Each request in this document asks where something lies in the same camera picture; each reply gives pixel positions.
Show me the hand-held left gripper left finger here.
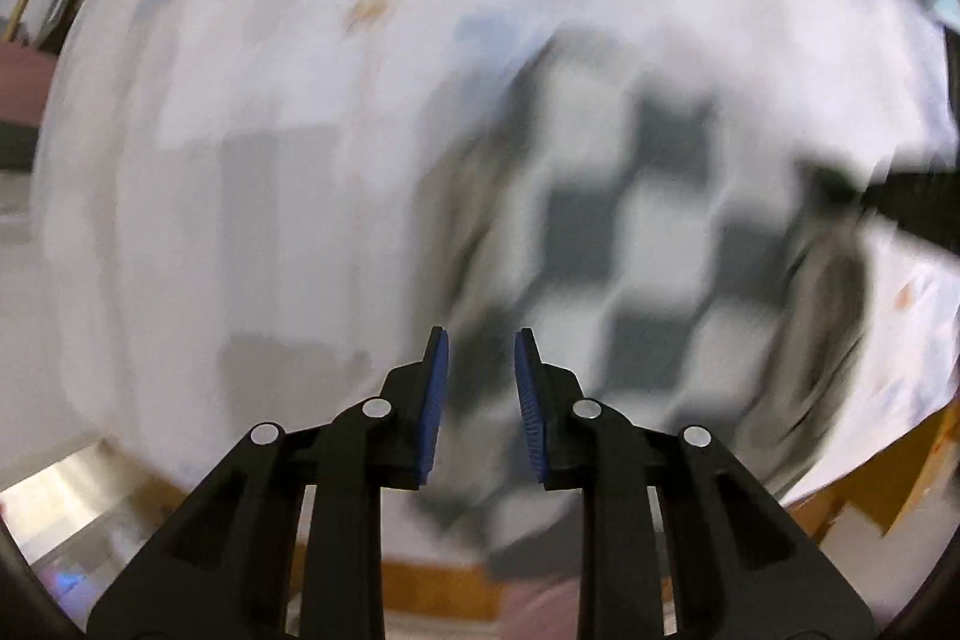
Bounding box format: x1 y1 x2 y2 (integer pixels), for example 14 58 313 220
86 325 451 640

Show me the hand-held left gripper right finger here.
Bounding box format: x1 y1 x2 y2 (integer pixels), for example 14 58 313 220
514 326 876 640

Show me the grey white checkered shirt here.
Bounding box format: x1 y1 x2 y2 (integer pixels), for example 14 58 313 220
420 29 878 581

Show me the white blue printed bed sheet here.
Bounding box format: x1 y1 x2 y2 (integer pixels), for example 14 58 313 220
34 0 960 570

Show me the yellow wooden bed frame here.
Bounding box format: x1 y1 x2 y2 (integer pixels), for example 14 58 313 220
135 411 960 622

